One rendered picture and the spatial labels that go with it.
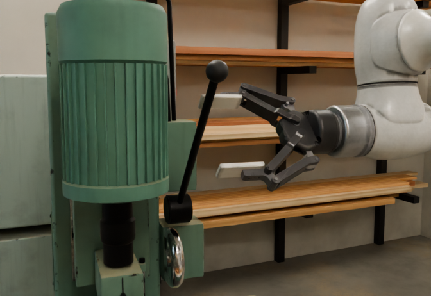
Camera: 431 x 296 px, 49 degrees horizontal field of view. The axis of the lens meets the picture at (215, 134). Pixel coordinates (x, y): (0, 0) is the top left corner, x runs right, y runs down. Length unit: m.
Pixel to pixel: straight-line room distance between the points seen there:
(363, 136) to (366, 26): 0.19
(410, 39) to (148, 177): 0.47
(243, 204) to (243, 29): 1.26
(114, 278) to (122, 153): 0.21
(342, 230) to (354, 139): 3.39
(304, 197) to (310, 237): 0.76
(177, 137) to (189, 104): 2.29
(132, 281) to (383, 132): 0.48
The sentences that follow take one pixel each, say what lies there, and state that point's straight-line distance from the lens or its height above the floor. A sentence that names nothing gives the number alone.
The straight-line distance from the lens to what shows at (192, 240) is 1.04.
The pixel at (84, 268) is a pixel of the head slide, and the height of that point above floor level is 1.04.
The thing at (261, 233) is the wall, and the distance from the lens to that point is 3.72.
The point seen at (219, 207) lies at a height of 0.61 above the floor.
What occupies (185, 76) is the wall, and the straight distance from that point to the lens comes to 3.28.
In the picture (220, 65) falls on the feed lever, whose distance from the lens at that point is 0.70.
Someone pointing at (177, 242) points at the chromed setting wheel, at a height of 1.07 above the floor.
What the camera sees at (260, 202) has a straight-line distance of 3.10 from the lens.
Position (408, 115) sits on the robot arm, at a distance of 0.85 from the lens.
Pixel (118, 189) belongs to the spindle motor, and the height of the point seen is 1.22.
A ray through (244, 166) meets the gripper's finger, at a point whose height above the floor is 1.26.
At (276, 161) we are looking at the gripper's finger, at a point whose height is 1.26.
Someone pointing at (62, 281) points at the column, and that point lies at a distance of 1.06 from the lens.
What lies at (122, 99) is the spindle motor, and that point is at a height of 1.36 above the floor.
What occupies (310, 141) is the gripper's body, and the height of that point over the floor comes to 1.29.
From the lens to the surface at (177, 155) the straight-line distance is 1.01.
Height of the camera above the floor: 1.38
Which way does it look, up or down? 6 degrees down
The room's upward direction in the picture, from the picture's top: straight up
